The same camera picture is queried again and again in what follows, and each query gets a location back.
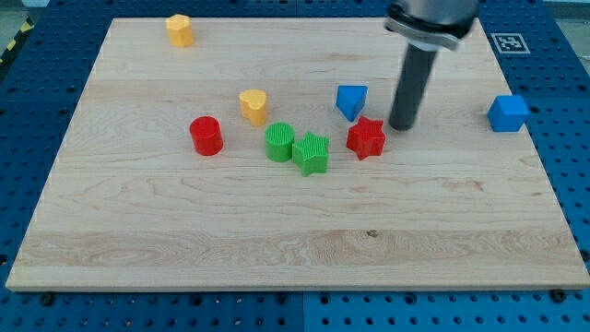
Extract green star block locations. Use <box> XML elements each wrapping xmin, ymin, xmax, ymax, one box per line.
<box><xmin>292</xmin><ymin>132</ymin><xmax>329</xmax><ymax>176</ymax></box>

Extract blue triangle block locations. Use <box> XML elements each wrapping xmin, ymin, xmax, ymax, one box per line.
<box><xmin>336</xmin><ymin>85</ymin><xmax>368</xmax><ymax>122</ymax></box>

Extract light wooden board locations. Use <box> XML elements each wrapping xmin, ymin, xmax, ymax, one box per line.
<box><xmin>6</xmin><ymin>18</ymin><xmax>589</xmax><ymax>292</ymax></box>

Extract green cylinder block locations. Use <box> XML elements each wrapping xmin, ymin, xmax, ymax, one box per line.
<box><xmin>265</xmin><ymin>122</ymin><xmax>295</xmax><ymax>162</ymax></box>

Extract yellow hexagon block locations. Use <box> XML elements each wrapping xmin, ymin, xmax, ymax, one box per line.
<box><xmin>166</xmin><ymin>14</ymin><xmax>195</xmax><ymax>47</ymax></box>

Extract red star block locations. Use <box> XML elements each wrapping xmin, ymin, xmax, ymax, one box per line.
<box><xmin>347</xmin><ymin>115</ymin><xmax>386</xmax><ymax>160</ymax></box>

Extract yellow heart block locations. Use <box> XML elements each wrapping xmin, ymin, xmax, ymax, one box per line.
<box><xmin>239</xmin><ymin>89</ymin><xmax>267</xmax><ymax>126</ymax></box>

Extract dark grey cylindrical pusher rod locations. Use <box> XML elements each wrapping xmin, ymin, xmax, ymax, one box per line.
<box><xmin>388</xmin><ymin>43</ymin><xmax>438</xmax><ymax>131</ymax></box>

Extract blue cube block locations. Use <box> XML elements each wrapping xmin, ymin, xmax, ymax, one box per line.
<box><xmin>487</xmin><ymin>95</ymin><xmax>530</xmax><ymax>132</ymax></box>

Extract white fiducial marker tag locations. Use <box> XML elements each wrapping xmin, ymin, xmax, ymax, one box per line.
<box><xmin>491</xmin><ymin>32</ymin><xmax>530</xmax><ymax>54</ymax></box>

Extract red cylinder block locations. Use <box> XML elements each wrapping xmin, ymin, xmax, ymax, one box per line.
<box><xmin>189</xmin><ymin>116</ymin><xmax>224</xmax><ymax>156</ymax></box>

